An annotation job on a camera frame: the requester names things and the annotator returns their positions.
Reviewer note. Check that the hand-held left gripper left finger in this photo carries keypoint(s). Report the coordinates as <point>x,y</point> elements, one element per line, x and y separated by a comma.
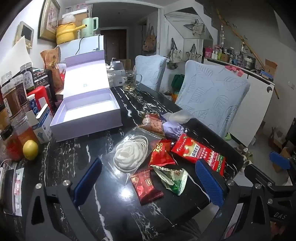
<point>89,179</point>

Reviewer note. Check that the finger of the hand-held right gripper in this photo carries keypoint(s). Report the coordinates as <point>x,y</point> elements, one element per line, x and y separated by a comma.
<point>279,161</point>
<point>259,172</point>

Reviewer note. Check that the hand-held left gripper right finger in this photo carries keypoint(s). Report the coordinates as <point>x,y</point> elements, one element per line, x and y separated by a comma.
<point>209,183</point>

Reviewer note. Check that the large red snack packet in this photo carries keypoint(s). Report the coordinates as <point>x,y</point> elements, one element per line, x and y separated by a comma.
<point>198,154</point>

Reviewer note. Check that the green triangular packet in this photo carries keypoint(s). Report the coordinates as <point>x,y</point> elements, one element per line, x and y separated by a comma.
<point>173,179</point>

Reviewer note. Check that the clear packet white rolls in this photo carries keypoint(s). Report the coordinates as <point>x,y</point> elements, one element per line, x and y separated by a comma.
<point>129,153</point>

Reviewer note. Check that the red triangular packet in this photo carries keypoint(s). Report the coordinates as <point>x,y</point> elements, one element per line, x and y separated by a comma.
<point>160,154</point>

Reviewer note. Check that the dark red small packet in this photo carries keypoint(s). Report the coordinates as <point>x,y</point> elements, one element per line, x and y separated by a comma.
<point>145,186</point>

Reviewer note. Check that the purple tasselled sachet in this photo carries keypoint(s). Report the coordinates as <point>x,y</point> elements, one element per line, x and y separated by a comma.
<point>172,131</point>

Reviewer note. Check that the lavender gift box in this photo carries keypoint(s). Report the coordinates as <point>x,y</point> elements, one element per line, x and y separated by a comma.
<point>85,109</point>

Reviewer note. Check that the clear packet pale pastry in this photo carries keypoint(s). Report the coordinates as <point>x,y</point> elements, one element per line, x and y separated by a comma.
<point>179,115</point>

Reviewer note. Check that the nuts snack packet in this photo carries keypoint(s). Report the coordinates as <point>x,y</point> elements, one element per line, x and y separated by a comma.
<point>152,122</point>

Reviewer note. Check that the floor cardboard boxes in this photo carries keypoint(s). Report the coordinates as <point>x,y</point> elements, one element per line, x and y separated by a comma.
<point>277,139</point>

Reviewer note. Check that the pair of slippers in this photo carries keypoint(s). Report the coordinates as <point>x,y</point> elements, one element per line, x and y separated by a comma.
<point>245,150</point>

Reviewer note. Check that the white counter cabinet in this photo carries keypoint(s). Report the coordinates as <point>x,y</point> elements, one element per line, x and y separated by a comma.
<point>252,104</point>

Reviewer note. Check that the yellow lemon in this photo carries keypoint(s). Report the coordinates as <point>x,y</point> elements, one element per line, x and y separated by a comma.
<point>30,149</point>

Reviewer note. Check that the blue white small box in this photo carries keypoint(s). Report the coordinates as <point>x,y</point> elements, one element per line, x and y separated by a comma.
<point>42,125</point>

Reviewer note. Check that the white sachet strip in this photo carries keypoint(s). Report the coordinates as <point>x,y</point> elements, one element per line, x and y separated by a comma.
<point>18,192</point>

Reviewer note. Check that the orange filled jar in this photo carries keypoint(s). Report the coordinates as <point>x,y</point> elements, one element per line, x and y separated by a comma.
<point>25,132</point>

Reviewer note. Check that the black phone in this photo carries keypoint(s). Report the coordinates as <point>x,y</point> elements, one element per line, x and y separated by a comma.
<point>9,190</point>

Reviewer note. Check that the red filled jar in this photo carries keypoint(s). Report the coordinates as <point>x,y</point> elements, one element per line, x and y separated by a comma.
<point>10,146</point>

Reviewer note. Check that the large light blue covered chair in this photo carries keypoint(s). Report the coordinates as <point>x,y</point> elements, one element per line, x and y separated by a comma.
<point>212,97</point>

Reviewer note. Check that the small cardboard box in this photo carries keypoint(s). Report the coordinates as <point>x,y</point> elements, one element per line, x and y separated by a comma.
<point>270,67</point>

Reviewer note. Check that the blue tube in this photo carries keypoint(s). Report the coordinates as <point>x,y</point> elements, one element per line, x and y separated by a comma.
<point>32,104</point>

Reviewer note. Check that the red plastic stool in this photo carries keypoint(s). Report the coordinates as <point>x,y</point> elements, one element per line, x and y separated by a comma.
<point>40,97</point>

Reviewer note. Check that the pink clips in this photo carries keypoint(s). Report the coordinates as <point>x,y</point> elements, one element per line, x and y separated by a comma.
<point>233,69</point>

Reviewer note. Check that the white cartoon figurine cup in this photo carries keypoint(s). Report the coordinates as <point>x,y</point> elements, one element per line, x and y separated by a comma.
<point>109,76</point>

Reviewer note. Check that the green bag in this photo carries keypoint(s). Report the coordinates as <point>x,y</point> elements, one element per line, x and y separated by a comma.
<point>178,81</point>

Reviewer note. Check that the glass mug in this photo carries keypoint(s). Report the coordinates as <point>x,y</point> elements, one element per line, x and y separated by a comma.
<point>129,80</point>

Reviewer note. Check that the white carton box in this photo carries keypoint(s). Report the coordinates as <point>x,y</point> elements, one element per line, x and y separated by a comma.
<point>118,75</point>

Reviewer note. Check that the black carton box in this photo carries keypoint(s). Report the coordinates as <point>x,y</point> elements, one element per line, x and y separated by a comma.
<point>44,81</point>

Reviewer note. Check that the brown filled jar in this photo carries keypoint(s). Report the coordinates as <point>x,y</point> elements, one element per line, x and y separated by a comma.
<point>12,95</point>

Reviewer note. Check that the row of assorted bottles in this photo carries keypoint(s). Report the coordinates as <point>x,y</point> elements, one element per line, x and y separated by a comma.
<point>229,56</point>

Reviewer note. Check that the brown cardboard box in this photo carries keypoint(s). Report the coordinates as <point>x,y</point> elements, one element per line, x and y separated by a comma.
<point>126,63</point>

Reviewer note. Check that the clear jar dark label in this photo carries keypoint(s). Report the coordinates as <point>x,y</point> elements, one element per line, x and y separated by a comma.
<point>26,74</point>

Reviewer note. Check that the brown snack bag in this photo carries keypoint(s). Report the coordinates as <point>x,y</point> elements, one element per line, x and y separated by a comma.
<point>52,62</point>

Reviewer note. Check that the small light blue covered chair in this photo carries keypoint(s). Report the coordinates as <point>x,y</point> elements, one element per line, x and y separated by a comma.
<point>149,69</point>

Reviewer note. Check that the bamboo pole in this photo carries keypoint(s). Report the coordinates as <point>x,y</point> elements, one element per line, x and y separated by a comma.
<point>242,39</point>

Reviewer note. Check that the printed canvas tote bag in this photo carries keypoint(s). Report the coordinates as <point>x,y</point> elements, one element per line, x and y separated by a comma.
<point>193,54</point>
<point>174,54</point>

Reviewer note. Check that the white fridge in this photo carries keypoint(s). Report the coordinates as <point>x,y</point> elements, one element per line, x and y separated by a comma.
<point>85,48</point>

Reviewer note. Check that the dark wooden door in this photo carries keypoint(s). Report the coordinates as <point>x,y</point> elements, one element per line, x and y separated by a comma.
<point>114,44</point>

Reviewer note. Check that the white paper sheet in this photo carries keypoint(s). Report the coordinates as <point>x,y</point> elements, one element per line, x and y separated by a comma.
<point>13,55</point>

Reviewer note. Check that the yellow pot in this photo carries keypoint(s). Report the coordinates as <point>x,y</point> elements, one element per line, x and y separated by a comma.
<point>66,31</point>

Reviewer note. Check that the brown tote bag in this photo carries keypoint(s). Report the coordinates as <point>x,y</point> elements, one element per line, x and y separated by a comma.
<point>150,41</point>

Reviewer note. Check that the green electric kettle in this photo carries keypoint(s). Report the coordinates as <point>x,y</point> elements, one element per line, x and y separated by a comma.
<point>90,26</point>

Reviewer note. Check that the grey hanging bag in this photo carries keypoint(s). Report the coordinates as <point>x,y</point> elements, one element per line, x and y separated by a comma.
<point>197,27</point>

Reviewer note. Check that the clear plastic bag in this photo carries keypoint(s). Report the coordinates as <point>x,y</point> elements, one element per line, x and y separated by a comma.
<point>68,17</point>

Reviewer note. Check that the gold framed picture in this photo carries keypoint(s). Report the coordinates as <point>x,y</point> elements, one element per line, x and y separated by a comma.
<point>49,19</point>

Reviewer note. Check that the wall intercom panel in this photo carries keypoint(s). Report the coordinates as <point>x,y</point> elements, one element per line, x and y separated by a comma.
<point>24,33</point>

